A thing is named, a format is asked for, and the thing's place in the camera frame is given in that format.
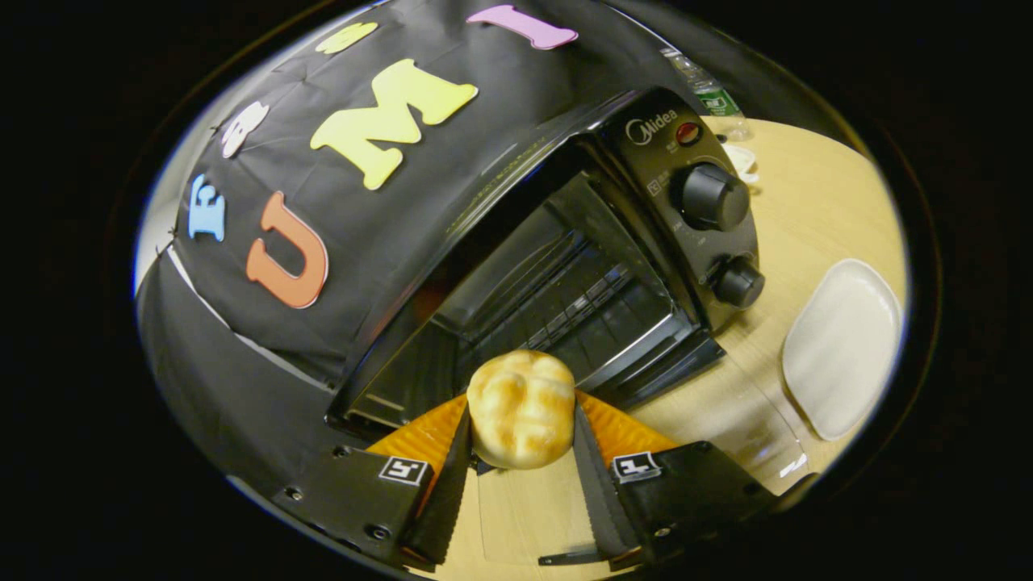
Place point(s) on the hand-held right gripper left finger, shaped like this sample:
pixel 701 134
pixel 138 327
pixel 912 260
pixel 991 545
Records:
pixel 448 500

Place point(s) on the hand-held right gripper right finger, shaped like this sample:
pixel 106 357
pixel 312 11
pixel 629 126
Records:
pixel 597 500

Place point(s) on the golden bread roll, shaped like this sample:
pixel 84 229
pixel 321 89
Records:
pixel 520 411

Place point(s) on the black electric oven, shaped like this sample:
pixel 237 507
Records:
pixel 646 202

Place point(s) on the white rectangular plate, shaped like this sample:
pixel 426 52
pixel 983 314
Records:
pixel 843 347

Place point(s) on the white divided snack dish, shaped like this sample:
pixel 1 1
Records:
pixel 741 161

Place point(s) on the clear water bottle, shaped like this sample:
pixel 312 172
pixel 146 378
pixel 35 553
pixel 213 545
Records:
pixel 714 101

